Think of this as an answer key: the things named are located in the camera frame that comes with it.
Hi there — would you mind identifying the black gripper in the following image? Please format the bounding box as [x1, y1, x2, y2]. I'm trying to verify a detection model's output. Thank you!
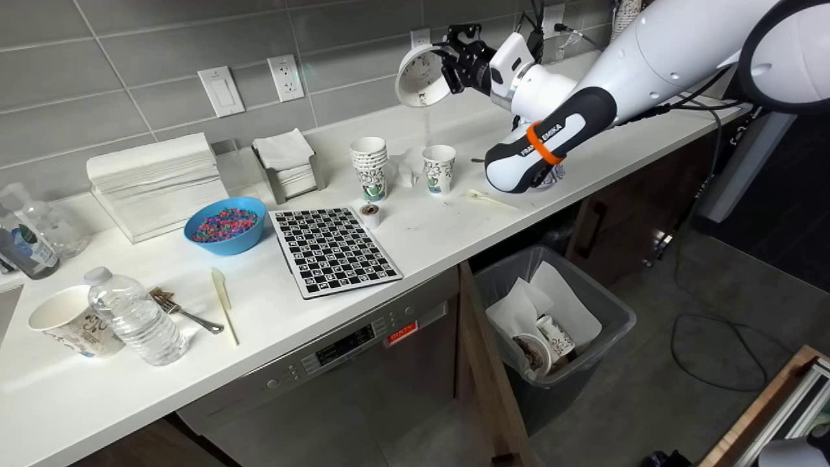
[435, 24, 495, 94]

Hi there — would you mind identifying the white patterned mug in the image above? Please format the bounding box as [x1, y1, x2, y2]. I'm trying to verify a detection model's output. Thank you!
[28, 286, 125, 357]

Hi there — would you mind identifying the clear plastic water bottle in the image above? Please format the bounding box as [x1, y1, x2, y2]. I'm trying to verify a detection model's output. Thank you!
[85, 268, 187, 365]

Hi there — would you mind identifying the patterned coffee cup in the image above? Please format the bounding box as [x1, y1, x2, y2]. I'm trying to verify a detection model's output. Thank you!
[349, 137, 389, 199]
[422, 144, 456, 194]

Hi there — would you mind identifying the small napkin stack holder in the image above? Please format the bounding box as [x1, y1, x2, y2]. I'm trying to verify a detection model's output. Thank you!
[253, 129, 316, 201]

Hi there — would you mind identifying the white bowl with coffee grounds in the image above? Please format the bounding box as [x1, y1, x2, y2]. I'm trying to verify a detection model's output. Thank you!
[395, 43, 448, 108]

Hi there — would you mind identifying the black perforated tray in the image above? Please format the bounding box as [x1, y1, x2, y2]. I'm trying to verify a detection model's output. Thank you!
[271, 207, 401, 297]

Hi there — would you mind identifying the grey trash bin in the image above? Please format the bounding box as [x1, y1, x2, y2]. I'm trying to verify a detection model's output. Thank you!
[475, 245, 635, 430]

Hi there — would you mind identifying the clear glass jar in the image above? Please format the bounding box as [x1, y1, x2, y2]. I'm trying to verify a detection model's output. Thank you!
[0, 185, 60, 279]

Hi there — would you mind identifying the beige plastic spoon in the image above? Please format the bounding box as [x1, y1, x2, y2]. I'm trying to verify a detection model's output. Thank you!
[462, 190, 515, 209]

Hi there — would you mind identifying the right patterned coffee cup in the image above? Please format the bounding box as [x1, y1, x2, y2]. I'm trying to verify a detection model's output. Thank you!
[422, 144, 456, 194]

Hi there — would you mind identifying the white wall switch plate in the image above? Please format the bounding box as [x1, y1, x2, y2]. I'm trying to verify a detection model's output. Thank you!
[198, 68, 244, 117]

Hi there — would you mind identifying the blue bowl with candy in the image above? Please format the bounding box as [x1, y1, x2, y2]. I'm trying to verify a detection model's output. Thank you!
[183, 197, 268, 256]

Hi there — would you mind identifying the white wall outlet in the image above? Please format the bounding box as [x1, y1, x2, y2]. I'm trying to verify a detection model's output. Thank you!
[268, 54, 304, 100]
[409, 29, 430, 46]

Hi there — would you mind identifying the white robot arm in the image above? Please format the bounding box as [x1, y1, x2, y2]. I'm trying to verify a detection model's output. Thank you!
[430, 0, 830, 194]

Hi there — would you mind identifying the metal fork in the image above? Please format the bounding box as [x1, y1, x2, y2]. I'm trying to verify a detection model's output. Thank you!
[151, 288, 223, 335]

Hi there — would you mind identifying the left patterned coffee cup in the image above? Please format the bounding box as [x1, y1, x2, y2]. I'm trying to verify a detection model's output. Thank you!
[349, 137, 389, 199]

